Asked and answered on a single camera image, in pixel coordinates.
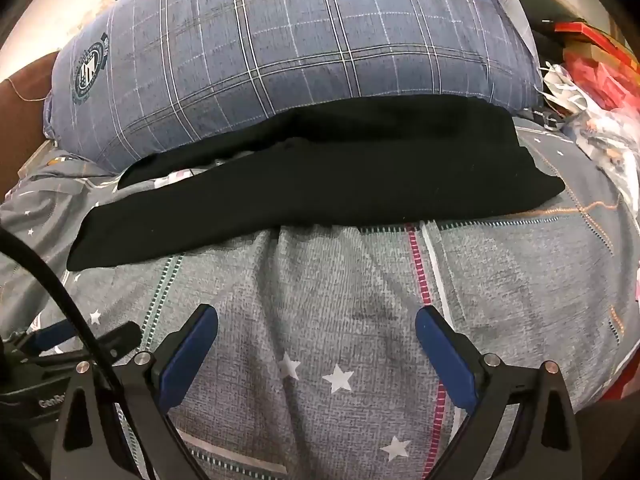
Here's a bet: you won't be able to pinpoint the black bag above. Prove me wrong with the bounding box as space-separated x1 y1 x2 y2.
495 0 571 41

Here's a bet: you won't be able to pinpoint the grey star-print bedsheet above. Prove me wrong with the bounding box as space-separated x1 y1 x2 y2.
0 110 640 480

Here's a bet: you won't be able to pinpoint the pile of red and white clutter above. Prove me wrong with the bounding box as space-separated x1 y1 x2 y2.
539 60 640 203

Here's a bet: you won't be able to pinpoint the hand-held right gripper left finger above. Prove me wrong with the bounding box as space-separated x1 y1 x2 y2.
51 303 220 480

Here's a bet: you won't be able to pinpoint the blue plaid pillow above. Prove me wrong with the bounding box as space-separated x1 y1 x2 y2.
42 0 545 173

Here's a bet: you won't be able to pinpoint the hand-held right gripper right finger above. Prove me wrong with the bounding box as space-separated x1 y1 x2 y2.
414 304 590 480

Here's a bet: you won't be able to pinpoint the brown headboard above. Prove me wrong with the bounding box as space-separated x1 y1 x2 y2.
0 52 60 202

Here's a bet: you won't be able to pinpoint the black cable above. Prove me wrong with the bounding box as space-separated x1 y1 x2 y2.
0 226 157 480

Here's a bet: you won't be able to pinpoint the black pants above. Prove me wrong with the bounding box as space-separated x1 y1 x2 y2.
67 93 567 272

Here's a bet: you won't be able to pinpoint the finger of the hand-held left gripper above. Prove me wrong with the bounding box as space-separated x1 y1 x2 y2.
85 321 143 361
20 321 81 357

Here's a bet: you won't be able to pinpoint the red box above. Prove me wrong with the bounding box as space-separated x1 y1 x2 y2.
554 21 640 112

